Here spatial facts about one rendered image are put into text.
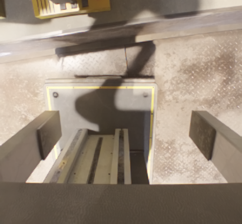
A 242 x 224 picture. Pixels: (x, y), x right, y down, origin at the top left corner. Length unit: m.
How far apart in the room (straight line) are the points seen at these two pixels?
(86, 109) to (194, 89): 0.86
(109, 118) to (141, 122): 0.21
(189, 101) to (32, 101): 1.28
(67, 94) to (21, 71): 0.57
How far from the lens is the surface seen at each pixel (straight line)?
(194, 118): 0.16
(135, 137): 1.16
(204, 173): 1.89
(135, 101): 1.07
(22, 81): 1.59
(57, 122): 0.16
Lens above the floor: 1.35
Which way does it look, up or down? 73 degrees down
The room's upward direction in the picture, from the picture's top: 178 degrees counter-clockwise
